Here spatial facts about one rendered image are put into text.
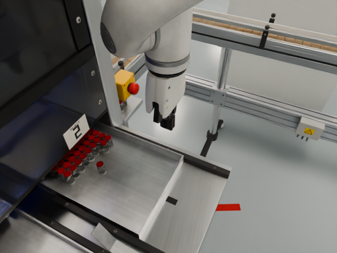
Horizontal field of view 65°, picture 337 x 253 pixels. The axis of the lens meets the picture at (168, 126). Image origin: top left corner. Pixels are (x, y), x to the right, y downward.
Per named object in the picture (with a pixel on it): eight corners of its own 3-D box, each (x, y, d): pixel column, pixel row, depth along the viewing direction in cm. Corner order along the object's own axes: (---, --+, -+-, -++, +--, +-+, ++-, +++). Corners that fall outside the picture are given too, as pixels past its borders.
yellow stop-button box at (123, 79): (107, 95, 90) (103, 78, 85) (119, 84, 95) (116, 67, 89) (126, 102, 88) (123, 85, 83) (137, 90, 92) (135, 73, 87)
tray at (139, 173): (37, 185, 75) (32, 178, 73) (93, 126, 91) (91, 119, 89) (139, 240, 65) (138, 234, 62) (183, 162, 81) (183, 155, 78)
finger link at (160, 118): (159, 84, 52) (168, 87, 57) (147, 122, 53) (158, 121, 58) (164, 86, 51) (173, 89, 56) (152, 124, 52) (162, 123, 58)
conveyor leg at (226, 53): (203, 140, 192) (217, 44, 136) (207, 132, 198) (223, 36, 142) (215, 144, 189) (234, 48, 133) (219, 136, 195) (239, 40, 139)
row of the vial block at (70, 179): (65, 183, 75) (61, 174, 72) (103, 140, 86) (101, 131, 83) (71, 186, 75) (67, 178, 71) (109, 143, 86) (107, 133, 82)
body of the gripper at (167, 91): (162, 42, 54) (163, 86, 62) (135, 68, 48) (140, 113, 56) (196, 51, 51) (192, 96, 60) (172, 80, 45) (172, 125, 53)
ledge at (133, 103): (93, 112, 99) (92, 108, 97) (113, 92, 107) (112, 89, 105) (125, 124, 95) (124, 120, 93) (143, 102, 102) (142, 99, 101)
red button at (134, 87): (125, 94, 88) (124, 85, 85) (131, 88, 91) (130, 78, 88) (135, 98, 87) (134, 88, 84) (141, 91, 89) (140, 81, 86)
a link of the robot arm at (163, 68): (159, 33, 52) (159, 47, 54) (135, 55, 47) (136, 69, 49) (198, 43, 50) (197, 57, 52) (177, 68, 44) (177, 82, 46)
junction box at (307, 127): (294, 133, 146) (300, 122, 139) (295, 127, 149) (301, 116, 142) (317, 140, 142) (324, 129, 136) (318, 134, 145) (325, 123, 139)
